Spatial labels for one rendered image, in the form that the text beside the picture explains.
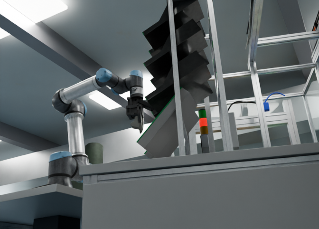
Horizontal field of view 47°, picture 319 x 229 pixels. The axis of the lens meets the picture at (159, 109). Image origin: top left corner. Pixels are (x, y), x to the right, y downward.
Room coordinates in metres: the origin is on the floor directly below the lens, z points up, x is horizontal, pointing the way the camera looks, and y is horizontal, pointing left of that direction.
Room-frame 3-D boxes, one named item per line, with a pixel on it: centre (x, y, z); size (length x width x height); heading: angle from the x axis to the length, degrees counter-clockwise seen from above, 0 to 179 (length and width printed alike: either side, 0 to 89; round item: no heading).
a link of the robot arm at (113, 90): (1.82, 0.21, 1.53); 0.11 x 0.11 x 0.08; 57
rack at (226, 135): (1.42, -0.18, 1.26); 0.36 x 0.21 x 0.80; 172
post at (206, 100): (1.97, -0.28, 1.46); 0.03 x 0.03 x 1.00; 82
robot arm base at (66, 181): (1.88, 0.54, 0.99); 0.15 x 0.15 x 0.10
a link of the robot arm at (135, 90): (1.78, 0.12, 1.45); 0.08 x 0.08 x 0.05
